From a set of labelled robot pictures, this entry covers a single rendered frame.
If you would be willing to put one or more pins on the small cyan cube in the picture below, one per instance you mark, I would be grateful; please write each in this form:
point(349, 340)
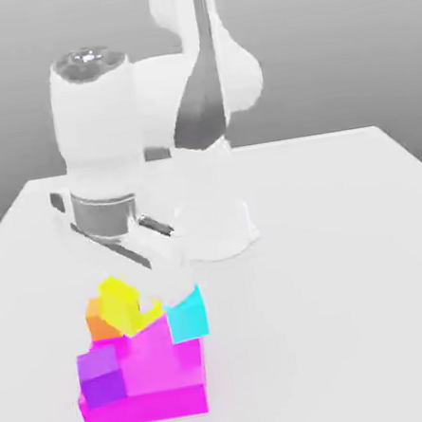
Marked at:
point(187, 320)

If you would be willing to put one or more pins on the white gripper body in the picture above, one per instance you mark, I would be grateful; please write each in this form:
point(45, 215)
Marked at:
point(157, 258)

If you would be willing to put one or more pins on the small purple cube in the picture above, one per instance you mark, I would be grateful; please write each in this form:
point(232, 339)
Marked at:
point(101, 378)

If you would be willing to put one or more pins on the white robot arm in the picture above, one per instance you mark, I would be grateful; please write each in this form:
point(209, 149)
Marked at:
point(98, 129)

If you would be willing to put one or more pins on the small orange cube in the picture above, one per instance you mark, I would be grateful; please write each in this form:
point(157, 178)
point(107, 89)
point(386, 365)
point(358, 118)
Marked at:
point(98, 324)

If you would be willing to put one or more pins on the small yellow cube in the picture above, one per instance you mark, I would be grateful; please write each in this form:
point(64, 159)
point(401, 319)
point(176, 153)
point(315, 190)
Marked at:
point(120, 310)

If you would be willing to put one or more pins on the large magenta box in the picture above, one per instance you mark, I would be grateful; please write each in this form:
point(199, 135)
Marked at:
point(158, 361)

